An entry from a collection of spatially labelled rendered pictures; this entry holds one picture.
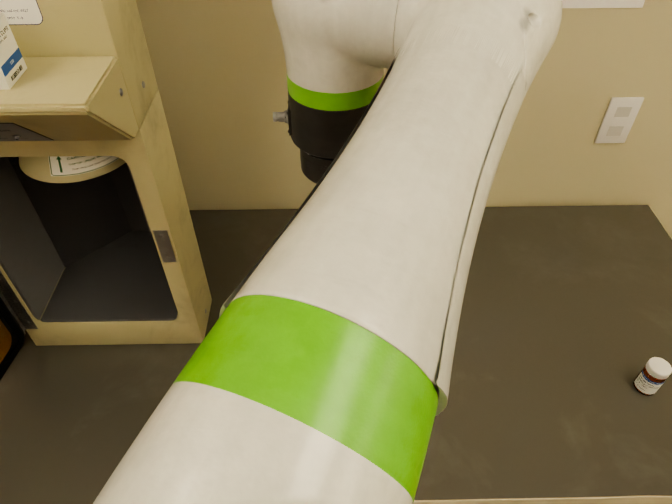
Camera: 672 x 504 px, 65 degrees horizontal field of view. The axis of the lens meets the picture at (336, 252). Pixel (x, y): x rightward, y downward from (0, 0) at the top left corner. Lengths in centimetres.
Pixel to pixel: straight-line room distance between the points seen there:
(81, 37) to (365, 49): 37
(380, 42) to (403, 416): 31
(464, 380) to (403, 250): 79
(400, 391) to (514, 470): 74
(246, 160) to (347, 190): 102
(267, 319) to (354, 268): 4
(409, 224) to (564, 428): 80
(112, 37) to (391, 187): 49
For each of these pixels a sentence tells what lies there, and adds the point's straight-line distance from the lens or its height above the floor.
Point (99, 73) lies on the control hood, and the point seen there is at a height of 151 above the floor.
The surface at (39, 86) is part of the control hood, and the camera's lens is 67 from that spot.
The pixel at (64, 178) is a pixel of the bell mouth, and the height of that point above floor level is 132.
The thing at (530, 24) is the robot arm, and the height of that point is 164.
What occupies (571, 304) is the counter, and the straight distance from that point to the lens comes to 119.
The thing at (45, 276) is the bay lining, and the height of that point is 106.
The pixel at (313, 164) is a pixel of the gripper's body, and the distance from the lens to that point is 55.
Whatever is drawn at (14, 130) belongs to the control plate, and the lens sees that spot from 72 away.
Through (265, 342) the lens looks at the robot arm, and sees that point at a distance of 21.
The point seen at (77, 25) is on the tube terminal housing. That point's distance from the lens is 71.
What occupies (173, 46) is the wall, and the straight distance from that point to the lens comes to 117.
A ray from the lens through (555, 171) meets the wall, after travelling 140.
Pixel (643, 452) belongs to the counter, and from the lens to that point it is 105.
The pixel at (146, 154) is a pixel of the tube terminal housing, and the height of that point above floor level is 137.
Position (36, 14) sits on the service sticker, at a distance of 72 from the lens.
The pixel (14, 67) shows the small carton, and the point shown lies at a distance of 69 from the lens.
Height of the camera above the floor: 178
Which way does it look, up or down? 45 degrees down
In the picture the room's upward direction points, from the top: straight up
